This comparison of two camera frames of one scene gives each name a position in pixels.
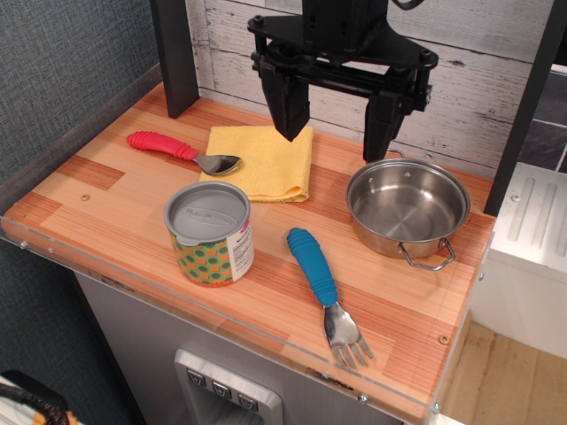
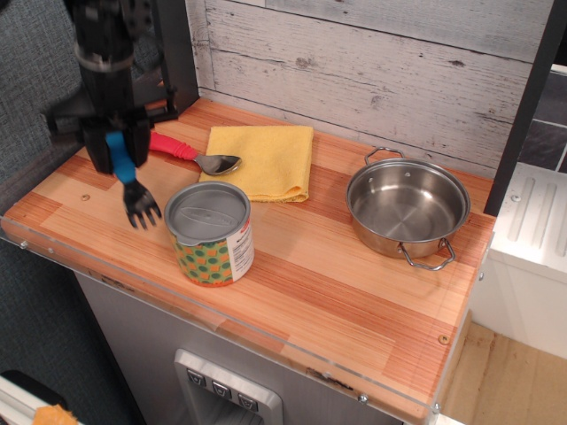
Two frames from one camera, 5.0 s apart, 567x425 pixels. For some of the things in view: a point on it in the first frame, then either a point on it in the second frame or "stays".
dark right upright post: [551, 51] stays
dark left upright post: [176, 55] stays
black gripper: [349, 43] to [108, 105]
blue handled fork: [342, 335] to [139, 202]
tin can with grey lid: [211, 229] stays
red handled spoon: [211, 165] stays
